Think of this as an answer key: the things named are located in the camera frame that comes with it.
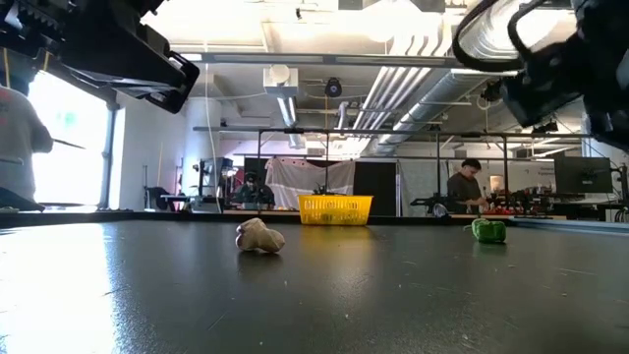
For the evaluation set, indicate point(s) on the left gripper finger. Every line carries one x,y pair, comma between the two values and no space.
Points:
137,54
113,83

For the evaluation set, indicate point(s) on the green toy bell pepper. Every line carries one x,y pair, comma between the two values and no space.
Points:
489,232

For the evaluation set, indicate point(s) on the toy mushroom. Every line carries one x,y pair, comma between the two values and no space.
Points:
260,237

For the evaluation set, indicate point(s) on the black spotlight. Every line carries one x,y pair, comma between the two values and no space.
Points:
545,127

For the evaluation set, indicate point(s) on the black computer monitor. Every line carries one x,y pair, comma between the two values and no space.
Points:
582,174

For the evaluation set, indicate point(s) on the person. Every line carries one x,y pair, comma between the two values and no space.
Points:
462,189
22,147
255,194

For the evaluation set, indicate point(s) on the black robot equipment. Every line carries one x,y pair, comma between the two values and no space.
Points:
521,201

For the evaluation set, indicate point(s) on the grey overhead beam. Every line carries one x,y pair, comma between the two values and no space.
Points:
295,59

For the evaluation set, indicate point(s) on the silver air ducts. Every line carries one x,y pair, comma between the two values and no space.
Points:
422,98

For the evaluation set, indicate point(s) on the white hanging cloth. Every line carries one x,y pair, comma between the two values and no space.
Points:
304,179

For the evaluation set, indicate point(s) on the white patterned curtain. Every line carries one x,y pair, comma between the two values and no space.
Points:
417,182

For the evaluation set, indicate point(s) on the black table mat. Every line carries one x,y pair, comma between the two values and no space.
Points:
196,295

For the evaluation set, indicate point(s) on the yellow plastic basket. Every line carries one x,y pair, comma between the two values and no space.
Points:
334,210

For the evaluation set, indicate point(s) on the black curtain panel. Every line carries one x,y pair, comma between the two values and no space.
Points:
376,187

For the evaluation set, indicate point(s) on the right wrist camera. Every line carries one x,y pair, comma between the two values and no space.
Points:
545,88

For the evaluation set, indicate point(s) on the black metal rack frame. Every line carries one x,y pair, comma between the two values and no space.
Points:
304,131

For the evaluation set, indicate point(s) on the black ceiling camera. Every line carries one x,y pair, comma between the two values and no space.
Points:
333,88

